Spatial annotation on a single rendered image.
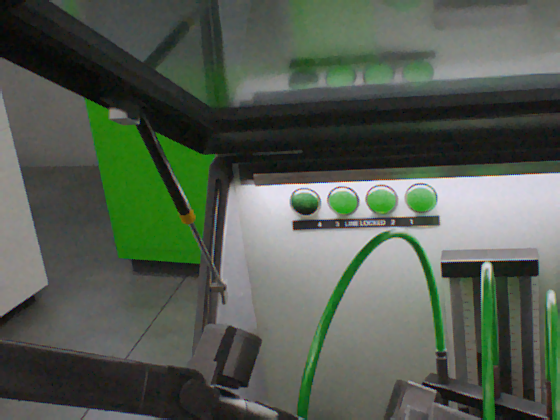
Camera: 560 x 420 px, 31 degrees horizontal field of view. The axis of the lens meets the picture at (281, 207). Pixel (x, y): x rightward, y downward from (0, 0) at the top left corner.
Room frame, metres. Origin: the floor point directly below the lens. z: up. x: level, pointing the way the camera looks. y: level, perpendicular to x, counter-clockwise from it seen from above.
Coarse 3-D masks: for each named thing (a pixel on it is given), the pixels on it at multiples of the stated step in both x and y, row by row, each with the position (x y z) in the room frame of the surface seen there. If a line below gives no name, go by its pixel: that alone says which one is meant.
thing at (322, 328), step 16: (384, 240) 1.20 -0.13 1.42; (416, 240) 1.27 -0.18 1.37; (352, 272) 1.13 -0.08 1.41; (432, 272) 1.30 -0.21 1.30; (336, 288) 1.11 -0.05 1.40; (432, 288) 1.30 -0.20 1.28; (336, 304) 1.10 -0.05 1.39; (432, 304) 1.31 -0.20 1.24; (320, 320) 1.08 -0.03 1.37; (320, 336) 1.07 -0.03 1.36; (320, 352) 1.06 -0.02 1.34; (304, 368) 1.05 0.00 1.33; (304, 384) 1.03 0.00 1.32; (304, 400) 1.03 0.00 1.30; (304, 416) 1.02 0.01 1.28
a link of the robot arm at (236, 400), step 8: (224, 376) 0.99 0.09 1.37; (224, 384) 1.01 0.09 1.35; (232, 384) 0.99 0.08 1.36; (224, 392) 0.99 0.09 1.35; (224, 400) 0.97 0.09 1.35; (232, 400) 0.98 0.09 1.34; (240, 400) 0.99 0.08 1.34; (216, 408) 0.96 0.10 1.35; (224, 408) 0.97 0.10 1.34; (232, 408) 0.97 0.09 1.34; (240, 408) 0.98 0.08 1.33; (216, 416) 0.96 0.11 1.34; (224, 416) 0.96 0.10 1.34; (232, 416) 0.97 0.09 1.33; (240, 416) 0.97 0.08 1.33
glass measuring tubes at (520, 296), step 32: (448, 256) 1.37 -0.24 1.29; (480, 256) 1.35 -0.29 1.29; (512, 256) 1.34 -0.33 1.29; (448, 288) 1.38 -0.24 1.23; (480, 288) 1.35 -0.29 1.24; (512, 288) 1.36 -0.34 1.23; (448, 320) 1.38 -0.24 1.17; (480, 320) 1.35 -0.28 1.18; (512, 320) 1.36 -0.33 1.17; (480, 352) 1.35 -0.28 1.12; (512, 352) 1.36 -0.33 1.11; (480, 384) 1.35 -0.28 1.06; (512, 384) 1.36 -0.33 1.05; (480, 416) 1.36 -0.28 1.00
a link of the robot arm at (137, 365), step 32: (0, 352) 0.83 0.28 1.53; (32, 352) 0.85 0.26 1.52; (64, 352) 0.88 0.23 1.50; (0, 384) 0.82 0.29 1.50; (32, 384) 0.84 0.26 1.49; (64, 384) 0.86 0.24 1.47; (96, 384) 0.88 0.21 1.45; (128, 384) 0.90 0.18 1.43; (160, 384) 0.92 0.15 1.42; (160, 416) 0.91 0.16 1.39; (192, 416) 0.93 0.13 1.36
